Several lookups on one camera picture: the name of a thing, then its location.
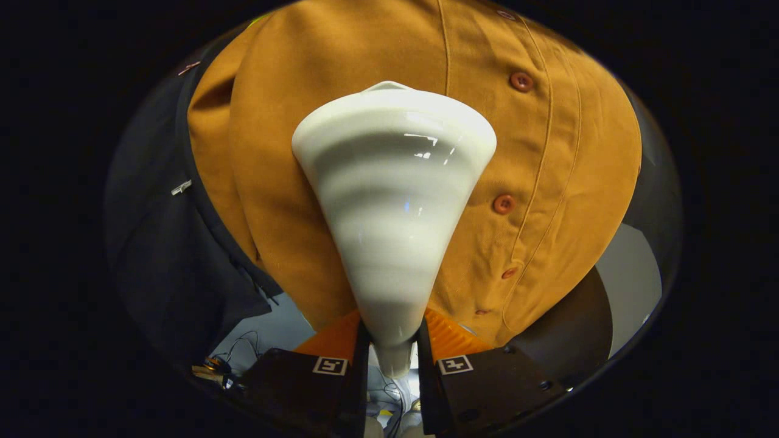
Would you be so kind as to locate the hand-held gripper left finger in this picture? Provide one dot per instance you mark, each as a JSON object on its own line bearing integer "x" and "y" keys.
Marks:
{"x": 360, "y": 377}

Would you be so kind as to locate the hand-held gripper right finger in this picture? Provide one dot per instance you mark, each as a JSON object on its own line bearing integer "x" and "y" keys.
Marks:
{"x": 427, "y": 377}

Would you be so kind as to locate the white garment steamer head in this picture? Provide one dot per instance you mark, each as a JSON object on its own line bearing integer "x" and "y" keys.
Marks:
{"x": 395, "y": 213}

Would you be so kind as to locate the orange-brown button shirt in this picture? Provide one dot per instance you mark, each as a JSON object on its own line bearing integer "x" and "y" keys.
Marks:
{"x": 274, "y": 182}

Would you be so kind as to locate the grey topped cabinet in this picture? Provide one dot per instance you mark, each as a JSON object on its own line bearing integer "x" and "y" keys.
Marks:
{"x": 566, "y": 340}

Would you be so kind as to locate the small orange black device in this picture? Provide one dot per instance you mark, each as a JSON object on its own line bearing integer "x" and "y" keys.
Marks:
{"x": 214, "y": 366}

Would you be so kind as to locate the black backdrop cloth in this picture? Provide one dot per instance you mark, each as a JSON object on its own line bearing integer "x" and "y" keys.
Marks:
{"x": 158, "y": 255}

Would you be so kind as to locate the silver cloth clip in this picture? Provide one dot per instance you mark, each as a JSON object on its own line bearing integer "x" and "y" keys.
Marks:
{"x": 181, "y": 187}

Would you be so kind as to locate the reddish cloth clip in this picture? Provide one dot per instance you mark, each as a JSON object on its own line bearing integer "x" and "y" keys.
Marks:
{"x": 188, "y": 67}

